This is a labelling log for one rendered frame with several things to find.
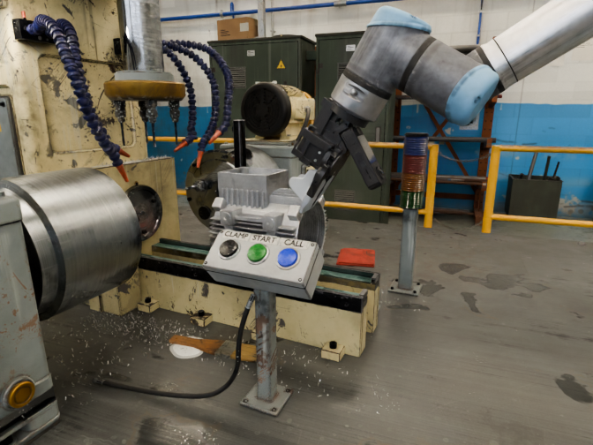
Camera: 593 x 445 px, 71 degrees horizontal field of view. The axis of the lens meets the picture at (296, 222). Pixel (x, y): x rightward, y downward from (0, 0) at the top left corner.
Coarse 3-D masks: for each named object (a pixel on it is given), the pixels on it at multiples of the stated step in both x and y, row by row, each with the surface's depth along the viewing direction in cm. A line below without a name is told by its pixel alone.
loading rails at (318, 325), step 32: (160, 256) 112; (192, 256) 107; (160, 288) 101; (192, 288) 96; (224, 288) 92; (320, 288) 85; (352, 288) 90; (192, 320) 94; (224, 320) 94; (288, 320) 87; (320, 320) 83; (352, 320) 80; (352, 352) 82
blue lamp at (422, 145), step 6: (408, 138) 101; (414, 138) 100; (420, 138) 100; (426, 138) 101; (408, 144) 102; (414, 144) 101; (420, 144) 100; (426, 144) 101; (408, 150) 102; (414, 150) 101; (420, 150) 101; (426, 150) 102
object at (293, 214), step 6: (216, 198) 88; (222, 198) 88; (324, 198) 92; (216, 204) 87; (222, 204) 88; (324, 204) 92; (216, 210) 88; (294, 210) 80; (288, 216) 81; (294, 216) 80; (300, 216) 81; (324, 252) 96
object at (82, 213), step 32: (32, 192) 65; (64, 192) 69; (96, 192) 73; (32, 224) 62; (64, 224) 65; (96, 224) 70; (128, 224) 76; (32, 256) 63; (64, 256) 64; (96, 256) 70; (128, 256) 77; (64, 288) 66; (96, 288) 73
